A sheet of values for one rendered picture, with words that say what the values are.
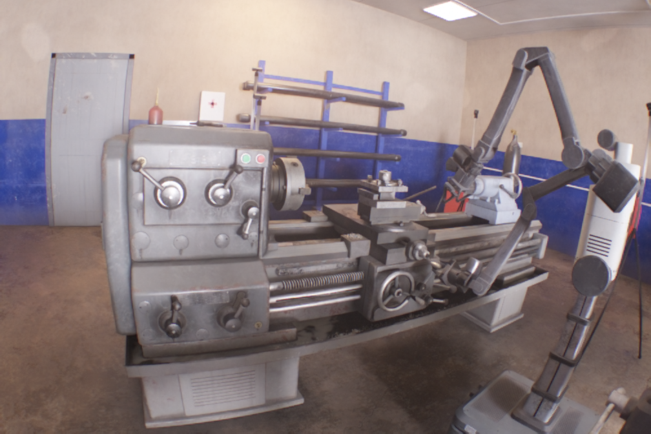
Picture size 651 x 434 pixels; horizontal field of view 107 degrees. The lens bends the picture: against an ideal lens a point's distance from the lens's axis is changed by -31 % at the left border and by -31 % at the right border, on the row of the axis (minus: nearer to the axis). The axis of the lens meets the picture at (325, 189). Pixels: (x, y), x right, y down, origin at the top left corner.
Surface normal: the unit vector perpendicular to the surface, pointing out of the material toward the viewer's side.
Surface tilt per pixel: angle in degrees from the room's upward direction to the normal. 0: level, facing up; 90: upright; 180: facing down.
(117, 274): 90
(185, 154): 90
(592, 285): 90
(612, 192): 90
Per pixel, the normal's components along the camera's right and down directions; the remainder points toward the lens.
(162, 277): 0.32, -0.73
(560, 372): -0.81, 0.03
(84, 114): 0.45, 0.19
